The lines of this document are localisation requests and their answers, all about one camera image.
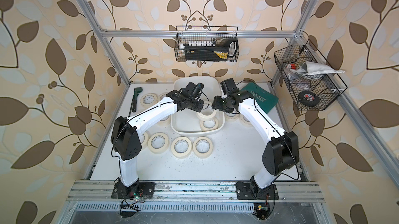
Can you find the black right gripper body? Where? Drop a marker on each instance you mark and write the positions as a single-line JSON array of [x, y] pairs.
[[222, 104]]

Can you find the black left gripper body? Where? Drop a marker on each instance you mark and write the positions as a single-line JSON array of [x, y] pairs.
[[197, 106]]

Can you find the cream masking tape roll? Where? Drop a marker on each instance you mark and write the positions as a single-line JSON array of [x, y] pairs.
[[231, 116], [209, 125], [149, 100], [203, 147], [207, 114], [165, 121], [163, 95], [144, 139], [245, 121], [158, 143], [181, 147]]

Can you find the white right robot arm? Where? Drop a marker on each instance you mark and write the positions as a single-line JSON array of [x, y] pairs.
[[281, 150]]

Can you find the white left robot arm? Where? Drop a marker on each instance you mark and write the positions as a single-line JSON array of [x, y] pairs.
[[126, 132]]

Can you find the white plastic storage box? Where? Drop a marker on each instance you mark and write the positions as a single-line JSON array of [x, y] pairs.
[[186, 122]]

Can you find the black yellow box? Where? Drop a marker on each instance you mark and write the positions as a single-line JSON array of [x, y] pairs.
[[203, 53]]

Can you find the green tool case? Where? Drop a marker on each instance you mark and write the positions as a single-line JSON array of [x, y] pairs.
[[265, 100]]

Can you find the green pipe wrench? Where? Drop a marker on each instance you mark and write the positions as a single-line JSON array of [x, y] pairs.
[[137, 92]]

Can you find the black round disc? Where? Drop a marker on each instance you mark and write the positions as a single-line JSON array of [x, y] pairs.
[[308, 99]]

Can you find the grey cloth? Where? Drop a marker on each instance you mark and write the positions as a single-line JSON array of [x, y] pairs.
[[313, 69]]

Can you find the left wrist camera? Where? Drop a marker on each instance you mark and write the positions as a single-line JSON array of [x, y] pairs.
[[193, 90]]

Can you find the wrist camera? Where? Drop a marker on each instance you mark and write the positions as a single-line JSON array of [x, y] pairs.
[[193, 90], [229, 87]]

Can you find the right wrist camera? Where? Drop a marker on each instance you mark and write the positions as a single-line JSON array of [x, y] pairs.
[[229, 87]]

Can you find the black wire basket rear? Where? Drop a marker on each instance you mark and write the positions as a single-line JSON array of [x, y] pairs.
[[207, 35]]

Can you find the black wire basket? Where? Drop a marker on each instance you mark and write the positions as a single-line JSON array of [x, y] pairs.
[[328, 87], [207, 35]]

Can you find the black wire basket right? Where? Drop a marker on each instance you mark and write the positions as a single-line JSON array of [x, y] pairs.
[[328, 87]]

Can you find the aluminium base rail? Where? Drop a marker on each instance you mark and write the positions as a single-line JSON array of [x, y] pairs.
[[198, 191]]

